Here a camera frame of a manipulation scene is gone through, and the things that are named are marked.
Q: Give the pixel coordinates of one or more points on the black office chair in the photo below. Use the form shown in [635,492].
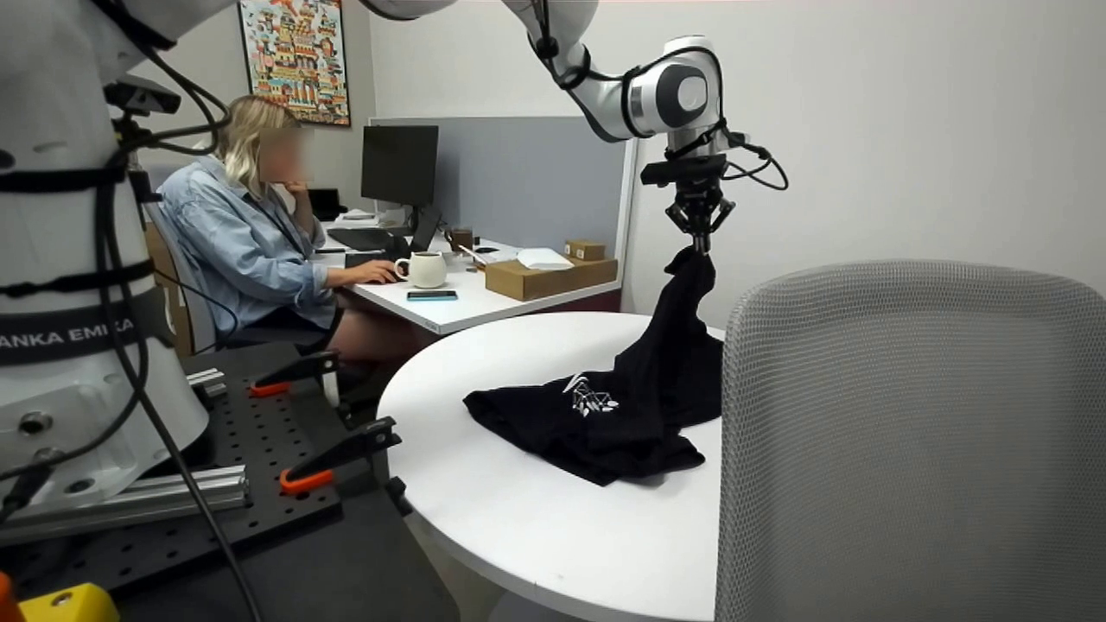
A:
[174,288]

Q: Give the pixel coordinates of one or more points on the orange plastic object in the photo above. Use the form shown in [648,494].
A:
[10,600]

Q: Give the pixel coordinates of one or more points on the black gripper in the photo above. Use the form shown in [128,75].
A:
[700,203]

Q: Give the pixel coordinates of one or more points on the yellow plastic box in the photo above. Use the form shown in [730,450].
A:
[69,601]

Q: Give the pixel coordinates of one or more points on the aluminium rail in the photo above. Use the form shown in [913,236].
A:
[174,488]

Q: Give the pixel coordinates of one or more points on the white mug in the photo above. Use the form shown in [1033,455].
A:
[424,270]

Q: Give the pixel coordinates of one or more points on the black keyboard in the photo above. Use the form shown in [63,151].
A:
[369,238]

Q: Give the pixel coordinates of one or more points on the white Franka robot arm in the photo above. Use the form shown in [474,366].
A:
[69,230]

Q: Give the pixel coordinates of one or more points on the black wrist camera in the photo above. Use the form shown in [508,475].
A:
[687,169]

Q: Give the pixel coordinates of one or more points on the seated person denim shirt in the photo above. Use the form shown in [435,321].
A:
[245,243]

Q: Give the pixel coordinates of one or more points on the colourful wall poster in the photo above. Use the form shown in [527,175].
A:
[296,57]

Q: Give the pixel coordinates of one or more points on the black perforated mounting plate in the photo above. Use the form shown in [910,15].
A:
[264,435]

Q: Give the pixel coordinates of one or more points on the black clamp orange tip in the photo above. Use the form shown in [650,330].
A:
[296,373]
[332,455]

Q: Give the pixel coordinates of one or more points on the black computer monitor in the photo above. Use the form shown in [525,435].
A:
[399,166]

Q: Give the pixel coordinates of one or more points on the small cardboard box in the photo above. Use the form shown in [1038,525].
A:
[586,249]

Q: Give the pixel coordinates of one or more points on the grey desk partition panel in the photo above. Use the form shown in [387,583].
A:
[519,175]

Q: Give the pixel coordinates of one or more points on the teal smartphone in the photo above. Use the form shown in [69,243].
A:
[430,296]

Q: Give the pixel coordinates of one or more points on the grey mesh office chair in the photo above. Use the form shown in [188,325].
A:
[922,462]

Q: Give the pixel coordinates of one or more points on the flat cardboard box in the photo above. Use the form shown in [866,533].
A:
[549,277]

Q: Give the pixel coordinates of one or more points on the black t-shirt white logo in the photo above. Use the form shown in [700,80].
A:
[624,403]

